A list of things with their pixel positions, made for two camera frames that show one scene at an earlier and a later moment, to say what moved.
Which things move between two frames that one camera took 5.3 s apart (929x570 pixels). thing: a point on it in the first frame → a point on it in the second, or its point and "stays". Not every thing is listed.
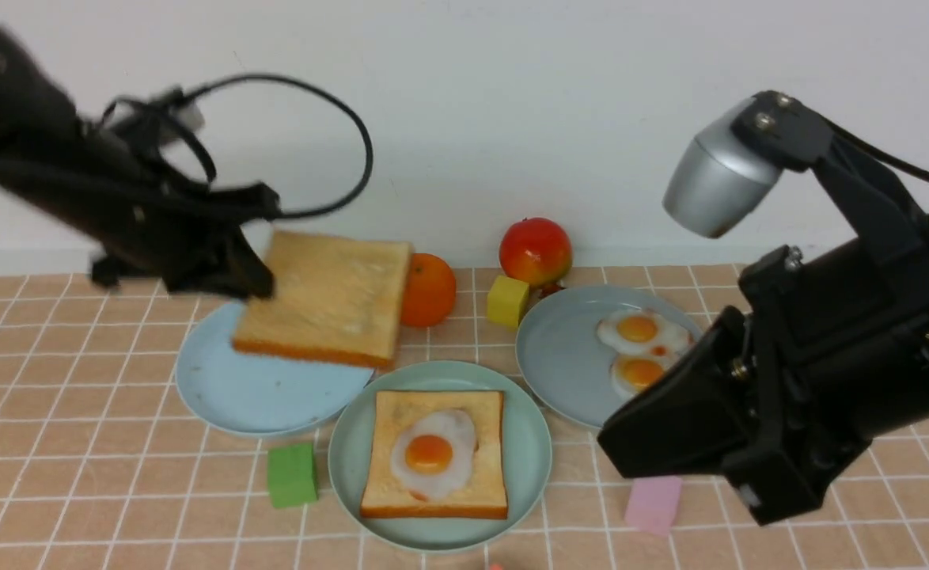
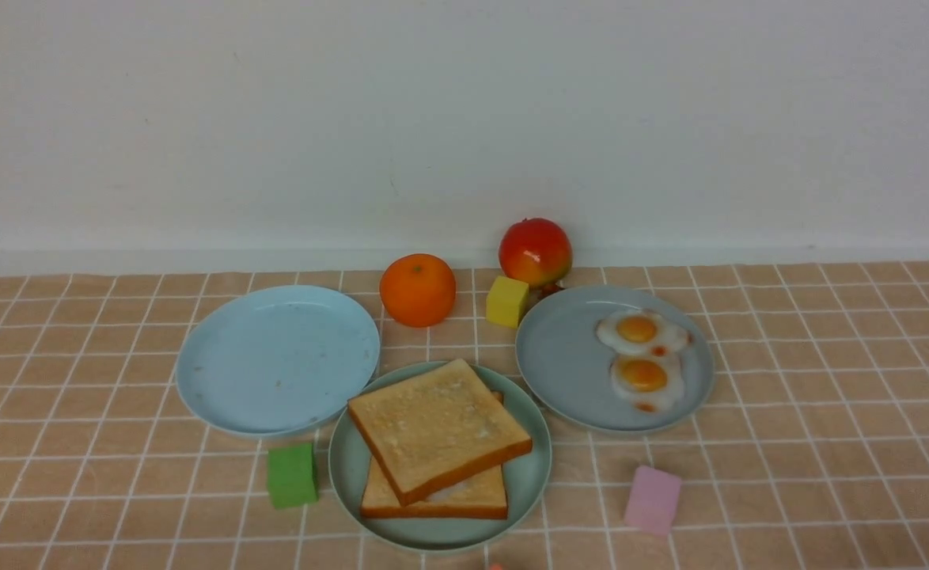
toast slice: x=335 y=299 → x=481 y=495
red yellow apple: x=536 y=250 stays
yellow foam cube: x=506 y=301 stays
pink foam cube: x=653 y=503 stays
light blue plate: x=253 y=391 stays
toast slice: x=484 y=494 → x=437 y=428
